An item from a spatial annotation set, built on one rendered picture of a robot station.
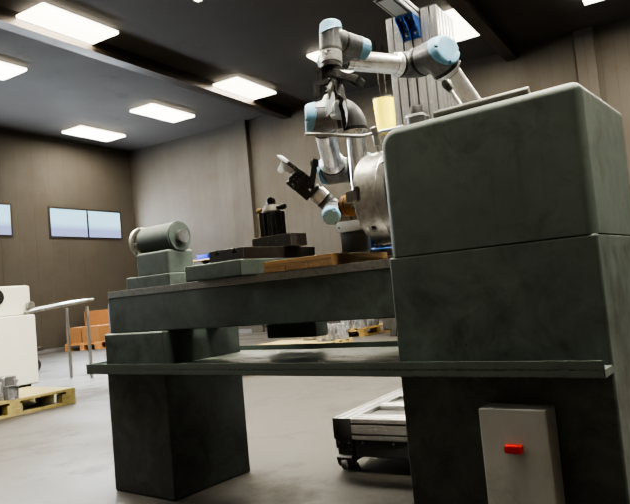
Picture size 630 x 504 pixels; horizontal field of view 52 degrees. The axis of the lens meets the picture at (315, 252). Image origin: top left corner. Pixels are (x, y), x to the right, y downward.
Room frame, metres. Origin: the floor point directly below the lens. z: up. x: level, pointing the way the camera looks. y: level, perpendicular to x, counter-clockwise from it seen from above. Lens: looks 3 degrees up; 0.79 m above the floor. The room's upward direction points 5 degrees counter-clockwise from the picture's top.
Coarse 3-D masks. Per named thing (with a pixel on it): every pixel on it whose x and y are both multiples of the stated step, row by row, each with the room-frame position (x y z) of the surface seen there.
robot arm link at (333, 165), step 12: (312, 108) 2.50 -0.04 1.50; (324, 108) 2.49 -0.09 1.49; (312, 120) 2.51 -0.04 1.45; (324, 120) 2.50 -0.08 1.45; (336, 120) 2.50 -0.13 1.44; (312, 132) 2.59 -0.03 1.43; (324, 132) 2.56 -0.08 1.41; (324, 144) 2.67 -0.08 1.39; (336, 144) 2.71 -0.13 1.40; (324, 156) 2.76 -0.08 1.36; (336, 156) 2.77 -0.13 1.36; (324, 168) 2.86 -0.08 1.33; (336, 168) 2.85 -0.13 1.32; (324, 180) 2.91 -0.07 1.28; (336, 180) 2.91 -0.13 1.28; (348, 180) 2.92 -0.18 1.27
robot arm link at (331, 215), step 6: (330, 204) 2.54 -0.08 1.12; (336, 204) 2.53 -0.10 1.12; (324, 210) 2.50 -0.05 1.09; (330, 210) 2.50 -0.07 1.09; (336, 210) 2.49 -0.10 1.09; (324, 216) 2.51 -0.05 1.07; (330, 216) 2.50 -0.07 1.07; (336, 216) 2.50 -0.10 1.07; (342, 216) 2.52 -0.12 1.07; (348, 216) 2.52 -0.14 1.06; (330, 222) 2.51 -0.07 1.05; (336, 222) 2.52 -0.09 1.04
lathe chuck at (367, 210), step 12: (372, 156) 2.12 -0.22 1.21; (360, 168) 2.10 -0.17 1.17; (372, 168) 2.07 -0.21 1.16; (360, 180) 2.08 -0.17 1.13; (372, 180) 2.05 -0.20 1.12; (360, 192) 2.07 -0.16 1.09; (372, 192) 2.05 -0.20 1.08; (360, 204) 2.08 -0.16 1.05; (372, 204) 2.05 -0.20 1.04; (360, 216) 2.10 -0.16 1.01; (372, 216) 2.07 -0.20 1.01; (384, 228) 2.08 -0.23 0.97; (372, 240) 2.16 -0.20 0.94; (384, 240) 2.15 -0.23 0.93
